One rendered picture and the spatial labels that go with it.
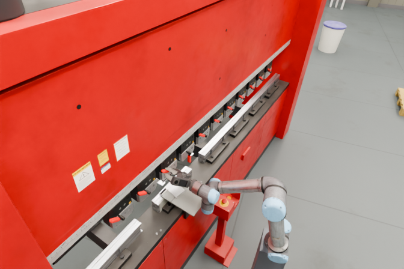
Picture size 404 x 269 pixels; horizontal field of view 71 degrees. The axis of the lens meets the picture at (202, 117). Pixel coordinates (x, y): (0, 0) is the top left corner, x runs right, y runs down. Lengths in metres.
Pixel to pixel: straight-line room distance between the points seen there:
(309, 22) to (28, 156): 2.88
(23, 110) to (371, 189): 3.60
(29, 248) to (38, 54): 0.54
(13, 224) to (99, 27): 0.63
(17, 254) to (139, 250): 1.08
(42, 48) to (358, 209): 3.33
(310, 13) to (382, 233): 2.35
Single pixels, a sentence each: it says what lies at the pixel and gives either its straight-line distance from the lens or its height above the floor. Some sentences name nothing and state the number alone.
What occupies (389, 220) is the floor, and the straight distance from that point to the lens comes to 3.72.
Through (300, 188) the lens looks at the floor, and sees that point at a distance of 3.54.
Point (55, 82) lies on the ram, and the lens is 1.02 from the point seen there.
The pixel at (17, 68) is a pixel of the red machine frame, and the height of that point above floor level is 2.20.
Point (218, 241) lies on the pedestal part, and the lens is 2.73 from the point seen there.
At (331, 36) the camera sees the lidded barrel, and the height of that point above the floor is 0.39.
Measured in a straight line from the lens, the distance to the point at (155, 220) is 2.03.
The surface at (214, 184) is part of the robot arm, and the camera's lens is 1.76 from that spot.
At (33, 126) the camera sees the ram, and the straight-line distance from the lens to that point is 1.04.
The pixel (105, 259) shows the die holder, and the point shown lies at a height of 0.97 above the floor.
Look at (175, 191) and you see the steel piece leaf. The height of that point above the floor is 1.00.
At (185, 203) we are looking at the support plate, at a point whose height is 1.00.
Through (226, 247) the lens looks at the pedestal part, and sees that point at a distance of 2.80.
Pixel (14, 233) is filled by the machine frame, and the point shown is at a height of 1.89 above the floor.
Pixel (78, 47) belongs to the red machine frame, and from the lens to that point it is 1.00.
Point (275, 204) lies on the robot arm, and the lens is 1.51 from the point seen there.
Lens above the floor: 2.58
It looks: 37 degrees down
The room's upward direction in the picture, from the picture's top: 3 degrees clockwise
